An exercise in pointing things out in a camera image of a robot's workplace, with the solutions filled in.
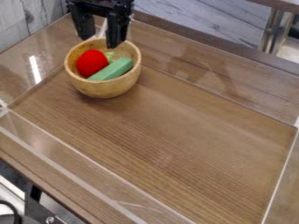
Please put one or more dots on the red fruit with green leaf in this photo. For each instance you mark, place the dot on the red fruit with green leaf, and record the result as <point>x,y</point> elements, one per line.
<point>92,61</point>

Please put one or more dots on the clear acrylic tray wall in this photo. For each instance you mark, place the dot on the clear acrylic tray wall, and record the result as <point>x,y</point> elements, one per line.
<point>86,187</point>

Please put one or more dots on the wooden bowl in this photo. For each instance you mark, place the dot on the wooden bowl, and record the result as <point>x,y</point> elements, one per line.
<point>114,87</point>

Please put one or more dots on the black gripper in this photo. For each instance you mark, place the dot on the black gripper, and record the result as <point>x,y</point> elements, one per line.
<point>118,11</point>

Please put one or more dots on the green rectangular block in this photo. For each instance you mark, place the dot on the green rectangular block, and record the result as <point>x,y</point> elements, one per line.
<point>118,68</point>

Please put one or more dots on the black table leg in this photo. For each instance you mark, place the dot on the black table leg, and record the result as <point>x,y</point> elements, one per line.
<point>36,193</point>

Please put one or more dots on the metal frame in background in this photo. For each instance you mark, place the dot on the metal frame in background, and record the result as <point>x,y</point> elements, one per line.
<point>278,27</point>

